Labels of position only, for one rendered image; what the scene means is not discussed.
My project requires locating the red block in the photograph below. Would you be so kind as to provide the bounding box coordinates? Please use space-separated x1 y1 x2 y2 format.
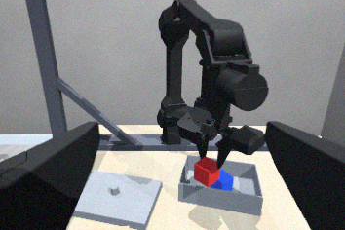
194 157 220 187

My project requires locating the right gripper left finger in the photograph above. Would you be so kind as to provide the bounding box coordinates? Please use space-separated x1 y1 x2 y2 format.
0 121 100 230

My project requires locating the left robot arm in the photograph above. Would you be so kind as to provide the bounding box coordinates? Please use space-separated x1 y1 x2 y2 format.
157 0 269 145

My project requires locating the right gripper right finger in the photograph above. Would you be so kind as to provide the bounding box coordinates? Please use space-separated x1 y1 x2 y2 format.
264 121 345 230

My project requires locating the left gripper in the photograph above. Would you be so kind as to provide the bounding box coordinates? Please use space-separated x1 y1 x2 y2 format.
172 93 265 169

